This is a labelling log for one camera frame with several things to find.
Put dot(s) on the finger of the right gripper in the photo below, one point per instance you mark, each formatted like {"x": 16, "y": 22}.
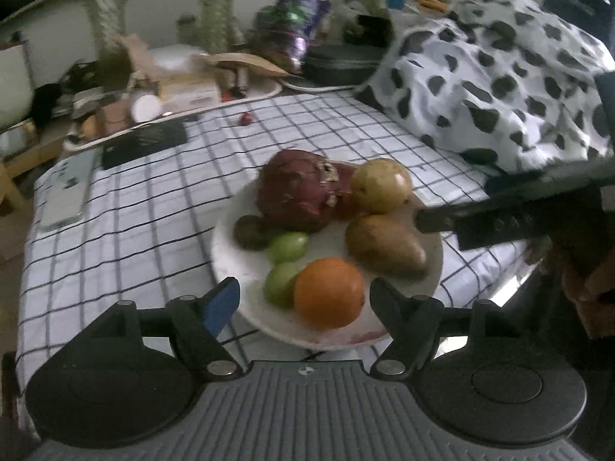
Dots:
{"x": 488, "y": 216}
{"x": 535, "y": 183}

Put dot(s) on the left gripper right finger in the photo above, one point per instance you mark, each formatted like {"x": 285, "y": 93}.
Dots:
{"x": 412, "y": 323}

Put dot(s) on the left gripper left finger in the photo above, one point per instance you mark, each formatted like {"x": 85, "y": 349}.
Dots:
{"x": 197, "y": 323}

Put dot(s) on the brown mango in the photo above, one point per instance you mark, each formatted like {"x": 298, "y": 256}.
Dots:
{"x": 385, "y": 246}

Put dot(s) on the yellow pear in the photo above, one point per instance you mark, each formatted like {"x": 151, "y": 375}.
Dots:
{"x": 381, "y": 186}

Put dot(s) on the green fruit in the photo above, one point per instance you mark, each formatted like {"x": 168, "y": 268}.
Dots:
{"x": 279, "y": 285}
{"x": 288, "y": 247}

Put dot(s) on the large orange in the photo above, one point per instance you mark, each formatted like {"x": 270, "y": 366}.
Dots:
{"x": 329, "y": 294}

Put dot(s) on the dark brown round fruit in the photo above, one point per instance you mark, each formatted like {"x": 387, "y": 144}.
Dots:
{"x": 252, "y": 233}

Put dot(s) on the dark red dragon fruit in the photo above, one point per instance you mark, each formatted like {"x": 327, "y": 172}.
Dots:
{"x": 302, "y": 191}

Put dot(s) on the person right hand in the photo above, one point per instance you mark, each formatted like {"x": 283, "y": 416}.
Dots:
{"x": 591, "y": 294}

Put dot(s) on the white floral plate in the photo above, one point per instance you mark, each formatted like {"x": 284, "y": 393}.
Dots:
{"x": 251, "y": 269}

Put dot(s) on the cow print blanket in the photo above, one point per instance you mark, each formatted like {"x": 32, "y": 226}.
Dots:
{"x": 500, "y": 83}

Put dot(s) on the checkered white tablecloth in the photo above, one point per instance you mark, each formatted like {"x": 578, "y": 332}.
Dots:
{"x": 147, "y": 225}

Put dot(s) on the black zip case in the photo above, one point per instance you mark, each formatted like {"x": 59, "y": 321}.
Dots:
{"x": 338, "y": 65}

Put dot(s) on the silver smartphone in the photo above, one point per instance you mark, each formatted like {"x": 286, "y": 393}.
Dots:
{"x": 69, "y": 189}

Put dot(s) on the small red fruit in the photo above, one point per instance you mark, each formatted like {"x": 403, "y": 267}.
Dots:
{"x": 245, "y": 119}

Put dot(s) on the white cylinder bottle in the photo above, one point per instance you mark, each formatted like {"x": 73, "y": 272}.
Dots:
{"x": 145, "y": 107}

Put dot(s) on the white serving tray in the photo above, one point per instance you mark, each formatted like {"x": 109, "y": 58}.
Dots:
{"x": 260, "y": 88}

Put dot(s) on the yellow medicine box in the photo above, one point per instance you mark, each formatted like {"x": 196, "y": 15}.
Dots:
{"x": 199, "y": 93}

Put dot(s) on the purple foil snack bag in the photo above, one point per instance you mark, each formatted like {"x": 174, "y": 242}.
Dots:
{"x": 284, "y": 31}

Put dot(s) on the brown paper envelope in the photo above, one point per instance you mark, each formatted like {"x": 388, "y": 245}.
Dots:
{"x": 235, "y": 60}

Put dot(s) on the clear plastic bag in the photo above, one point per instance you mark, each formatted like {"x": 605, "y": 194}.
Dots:
{"x": 178, "y": 58}

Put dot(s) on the woven plant vase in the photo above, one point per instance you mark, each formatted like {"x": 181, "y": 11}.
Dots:
{"x": 108, "y": 22}
{"x": 216, "y": 25}

